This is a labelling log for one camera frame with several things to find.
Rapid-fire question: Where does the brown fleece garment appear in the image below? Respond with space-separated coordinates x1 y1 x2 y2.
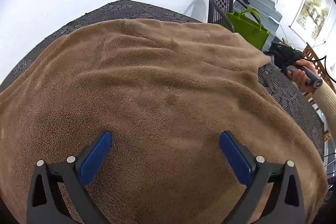
1 19 327 223

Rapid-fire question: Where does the right beige knit sleeve forearm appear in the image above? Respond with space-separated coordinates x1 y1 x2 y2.
312 81 336 142

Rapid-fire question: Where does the person's right hand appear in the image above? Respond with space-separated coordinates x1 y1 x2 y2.
287 59 317 93

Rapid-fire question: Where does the black patterned table cloth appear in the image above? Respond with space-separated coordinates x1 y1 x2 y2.
1 0 325 159

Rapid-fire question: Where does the wooden chair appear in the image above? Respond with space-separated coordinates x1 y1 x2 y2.
302 44 335 141

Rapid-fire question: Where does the green paper bag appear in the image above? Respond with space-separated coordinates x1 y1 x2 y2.
226 7 270 50

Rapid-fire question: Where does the framed landscape painting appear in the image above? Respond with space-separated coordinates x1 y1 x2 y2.
290 0 334 44

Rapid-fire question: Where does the black mesh chair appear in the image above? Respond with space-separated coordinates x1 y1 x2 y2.
208 0 248 32

